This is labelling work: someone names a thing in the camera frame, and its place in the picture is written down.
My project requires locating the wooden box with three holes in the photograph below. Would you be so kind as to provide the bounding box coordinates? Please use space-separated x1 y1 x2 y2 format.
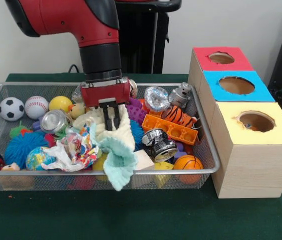
187 46 282 200

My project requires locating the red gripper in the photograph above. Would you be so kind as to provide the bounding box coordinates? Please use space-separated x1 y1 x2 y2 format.
80 76 131 132

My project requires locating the blue spiky rubber ball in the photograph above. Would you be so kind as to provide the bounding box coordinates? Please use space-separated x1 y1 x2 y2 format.
4 131 49 169

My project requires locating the orange toy building block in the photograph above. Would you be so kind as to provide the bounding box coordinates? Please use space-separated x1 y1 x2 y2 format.
142 114 198 147

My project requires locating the white toy baseball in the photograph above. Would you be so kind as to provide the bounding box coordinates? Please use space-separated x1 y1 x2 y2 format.
24 95 49 120

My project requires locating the black cable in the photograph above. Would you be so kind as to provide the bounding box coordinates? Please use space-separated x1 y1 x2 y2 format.
67 64 81 74

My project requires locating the silver wire mesh bin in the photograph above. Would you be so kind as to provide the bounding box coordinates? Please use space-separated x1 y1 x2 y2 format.
0 81 221 193

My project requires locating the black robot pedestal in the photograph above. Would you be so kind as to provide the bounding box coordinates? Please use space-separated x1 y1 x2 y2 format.
117 0 182 74

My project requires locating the plain yellow ball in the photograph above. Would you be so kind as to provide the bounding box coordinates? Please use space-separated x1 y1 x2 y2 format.
48 95 73 113

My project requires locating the mint green muslin cloth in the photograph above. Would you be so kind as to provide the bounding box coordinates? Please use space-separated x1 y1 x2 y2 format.
90 122 138 192

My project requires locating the orange toy basketball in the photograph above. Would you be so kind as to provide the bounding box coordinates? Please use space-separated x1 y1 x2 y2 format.
173 154 204 185

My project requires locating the black and white soccer ball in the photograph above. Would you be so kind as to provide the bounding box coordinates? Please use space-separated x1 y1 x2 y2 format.
0 96 25 122

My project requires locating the tiger plush toy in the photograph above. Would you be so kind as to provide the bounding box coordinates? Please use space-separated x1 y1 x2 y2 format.
161 105 198 129

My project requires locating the cream muslin cloth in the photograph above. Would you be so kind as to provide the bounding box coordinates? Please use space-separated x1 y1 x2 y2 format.
72 104 135 151

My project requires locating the globe print ball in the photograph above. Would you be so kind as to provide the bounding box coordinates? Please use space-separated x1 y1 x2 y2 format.
25 146 56 172

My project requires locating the dark green tablecloth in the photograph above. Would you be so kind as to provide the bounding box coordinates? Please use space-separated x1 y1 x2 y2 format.
0 73 282 240

